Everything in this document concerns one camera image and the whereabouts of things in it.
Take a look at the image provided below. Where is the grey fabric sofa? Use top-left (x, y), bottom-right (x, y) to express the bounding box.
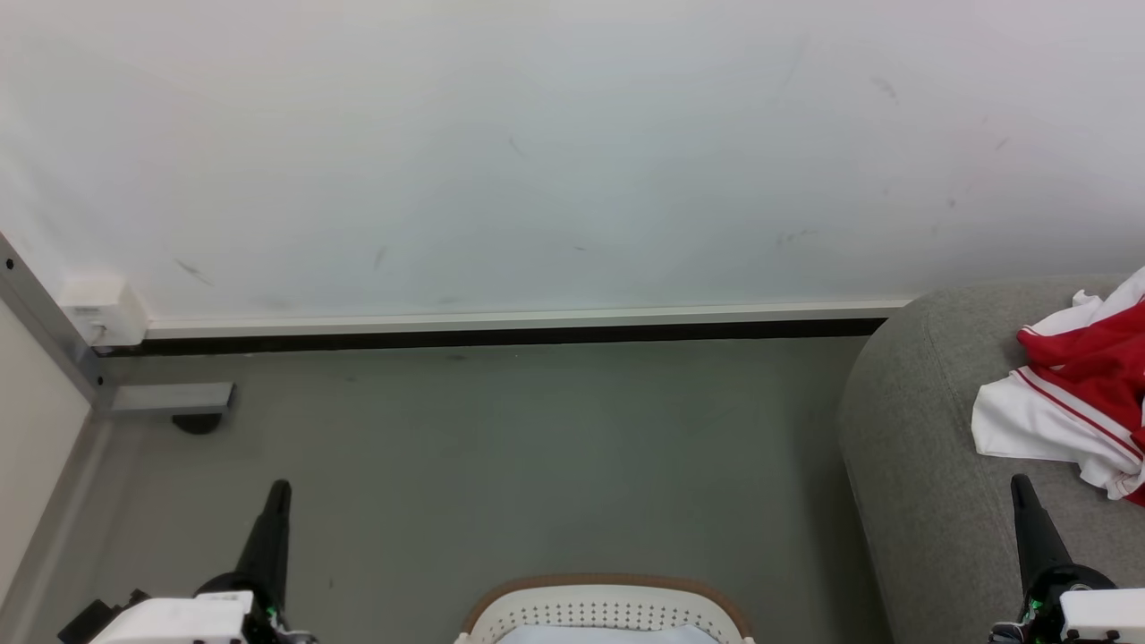
top-left (837, 275), bottom-right (1145, 644)

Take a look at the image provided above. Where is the white baseboard strip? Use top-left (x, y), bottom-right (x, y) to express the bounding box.
top-left (143, 301), bottom-right (915, 341)

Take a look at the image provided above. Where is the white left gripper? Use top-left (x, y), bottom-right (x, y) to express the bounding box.
top-left (89, 479), bottom-right (316, 644)

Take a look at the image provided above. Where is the red and white garment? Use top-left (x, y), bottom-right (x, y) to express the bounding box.
top-left (971, 266), bottom-right (1145, 507)

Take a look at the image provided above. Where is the beige partition panel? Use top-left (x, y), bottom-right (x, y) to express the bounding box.
top-left (0, 297), bottom-right (93, 611)

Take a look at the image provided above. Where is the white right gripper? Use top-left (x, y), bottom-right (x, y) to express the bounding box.
top-left (990, 475), bottom-right (1145, 644)

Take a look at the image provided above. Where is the white brown-rimmed laundry basket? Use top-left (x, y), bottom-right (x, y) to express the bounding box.
top-left (454, 573), bottom-right (758, 644)

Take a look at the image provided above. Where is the white wall box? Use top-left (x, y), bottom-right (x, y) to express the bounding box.
top-left (59, 275), bottom-right (149, 349)

